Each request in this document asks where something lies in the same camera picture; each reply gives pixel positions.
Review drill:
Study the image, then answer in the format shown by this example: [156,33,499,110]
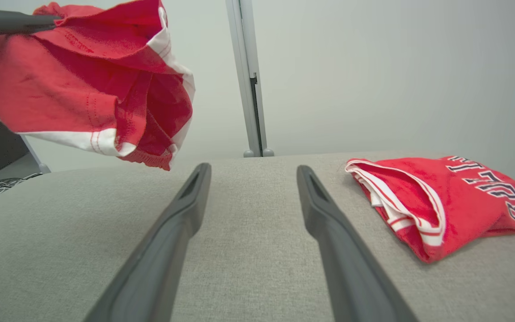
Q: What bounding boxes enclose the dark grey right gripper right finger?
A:
[296,165,419,322]

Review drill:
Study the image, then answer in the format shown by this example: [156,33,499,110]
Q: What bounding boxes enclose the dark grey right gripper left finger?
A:
[83,163,212,322]

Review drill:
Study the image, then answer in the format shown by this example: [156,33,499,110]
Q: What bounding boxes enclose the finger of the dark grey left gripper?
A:
[0,8,61,40]

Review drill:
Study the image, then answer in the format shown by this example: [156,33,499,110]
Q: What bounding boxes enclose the red shorts with white band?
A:
[0,0,195,171]

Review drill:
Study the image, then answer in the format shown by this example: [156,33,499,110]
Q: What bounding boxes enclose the red jersey with white trim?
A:
[345,156,515,263]

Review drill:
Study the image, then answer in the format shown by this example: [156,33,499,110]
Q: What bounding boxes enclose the grey single partition post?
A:
[20,133,51,174]

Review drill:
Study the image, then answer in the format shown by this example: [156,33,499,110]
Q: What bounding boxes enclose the grey double partition post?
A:
[225,0,275,158]

